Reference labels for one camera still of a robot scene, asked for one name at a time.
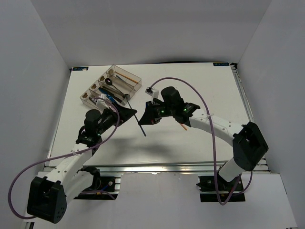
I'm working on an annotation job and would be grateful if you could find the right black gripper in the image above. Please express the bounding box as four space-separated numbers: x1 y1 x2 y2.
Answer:
139 100 175 125

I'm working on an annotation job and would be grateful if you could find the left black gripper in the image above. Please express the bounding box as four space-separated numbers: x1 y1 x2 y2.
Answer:
96 101 137 135

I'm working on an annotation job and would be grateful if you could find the grey chopstick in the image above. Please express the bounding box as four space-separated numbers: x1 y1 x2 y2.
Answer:
127 100 147 137

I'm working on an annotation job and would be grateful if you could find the black spoon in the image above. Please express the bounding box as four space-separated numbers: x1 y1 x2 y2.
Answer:
105 78 126 96
103 86 130 98

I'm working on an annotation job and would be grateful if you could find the blue knife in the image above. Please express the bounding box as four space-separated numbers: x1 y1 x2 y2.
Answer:
99 87 122 103

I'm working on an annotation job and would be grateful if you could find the black knife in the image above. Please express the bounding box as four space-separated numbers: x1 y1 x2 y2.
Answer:
114 94 126 105

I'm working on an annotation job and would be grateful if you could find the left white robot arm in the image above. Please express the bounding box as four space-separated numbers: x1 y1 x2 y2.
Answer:
27 103 137 224

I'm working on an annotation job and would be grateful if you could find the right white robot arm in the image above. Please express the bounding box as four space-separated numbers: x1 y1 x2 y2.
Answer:
139 86 269 190

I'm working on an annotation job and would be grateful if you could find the clear compartment organizer tray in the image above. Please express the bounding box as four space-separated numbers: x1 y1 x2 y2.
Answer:
80 65 142 110

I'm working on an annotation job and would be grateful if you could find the left blue table sticker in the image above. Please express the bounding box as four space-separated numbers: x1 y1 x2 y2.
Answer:
72 66 89 71

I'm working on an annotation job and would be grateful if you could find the blue table sticker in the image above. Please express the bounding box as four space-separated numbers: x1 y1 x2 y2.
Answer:
213 62 230 66
72 66 89 71

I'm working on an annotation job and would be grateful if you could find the right blue table sticker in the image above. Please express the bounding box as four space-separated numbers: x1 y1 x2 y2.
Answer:
213 62 230 66

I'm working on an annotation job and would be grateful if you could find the white front cover board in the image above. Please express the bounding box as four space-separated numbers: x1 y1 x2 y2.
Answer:
33 173 297 229

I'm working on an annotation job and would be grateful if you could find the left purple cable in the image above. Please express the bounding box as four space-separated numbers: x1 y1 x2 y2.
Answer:
8 96 120 219

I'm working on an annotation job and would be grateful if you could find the purple cable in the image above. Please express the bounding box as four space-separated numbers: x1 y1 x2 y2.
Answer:
8 96 120 219
149 77 254 206

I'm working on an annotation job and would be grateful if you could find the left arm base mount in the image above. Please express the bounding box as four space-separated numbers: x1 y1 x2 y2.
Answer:
74 167 121 200

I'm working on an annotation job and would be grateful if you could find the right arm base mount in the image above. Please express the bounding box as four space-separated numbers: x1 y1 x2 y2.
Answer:
196 176 245 203

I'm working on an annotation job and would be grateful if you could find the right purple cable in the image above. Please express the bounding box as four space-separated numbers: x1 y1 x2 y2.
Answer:
149 77 254 206

